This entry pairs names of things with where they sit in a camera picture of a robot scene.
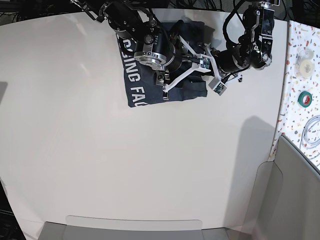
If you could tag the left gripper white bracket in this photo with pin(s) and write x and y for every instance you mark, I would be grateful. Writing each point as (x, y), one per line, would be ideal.
(234, 77)

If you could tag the green tape roll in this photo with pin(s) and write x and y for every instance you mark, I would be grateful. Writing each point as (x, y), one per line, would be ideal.
(305, 99)

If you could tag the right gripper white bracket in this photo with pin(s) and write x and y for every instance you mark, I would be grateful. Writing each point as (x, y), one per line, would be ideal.
(183, 63)

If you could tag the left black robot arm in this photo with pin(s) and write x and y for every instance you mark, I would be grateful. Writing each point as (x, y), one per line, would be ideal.
(253, 49)

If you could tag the dark blue t-shirt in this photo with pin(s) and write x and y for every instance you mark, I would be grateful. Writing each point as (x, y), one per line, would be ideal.
(140, 80)

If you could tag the grey chair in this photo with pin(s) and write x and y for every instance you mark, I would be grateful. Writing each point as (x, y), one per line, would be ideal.
(90, 228)
(285, 200)

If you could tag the clear tape roll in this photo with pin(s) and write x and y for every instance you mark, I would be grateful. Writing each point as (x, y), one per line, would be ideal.
(304, 66)

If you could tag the terrazzo patterned side table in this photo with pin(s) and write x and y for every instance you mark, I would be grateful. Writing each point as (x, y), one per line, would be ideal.
(300, 125)

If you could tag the grey chair at right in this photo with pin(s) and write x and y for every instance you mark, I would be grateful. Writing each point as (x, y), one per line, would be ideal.
(285, 200)

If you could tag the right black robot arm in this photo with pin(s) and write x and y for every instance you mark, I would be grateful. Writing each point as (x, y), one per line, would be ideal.
(140, 33)

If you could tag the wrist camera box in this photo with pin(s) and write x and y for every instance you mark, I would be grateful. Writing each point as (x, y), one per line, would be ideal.
(217, 86)
(204, 63)

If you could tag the grey chair at bottom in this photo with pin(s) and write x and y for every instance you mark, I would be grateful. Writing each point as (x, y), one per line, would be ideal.
(90, 228)

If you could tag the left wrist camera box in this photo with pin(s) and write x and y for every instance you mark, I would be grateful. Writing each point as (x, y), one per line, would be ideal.
(217, 86)

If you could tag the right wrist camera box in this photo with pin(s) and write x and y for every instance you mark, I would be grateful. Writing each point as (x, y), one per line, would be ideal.
(204, 63)

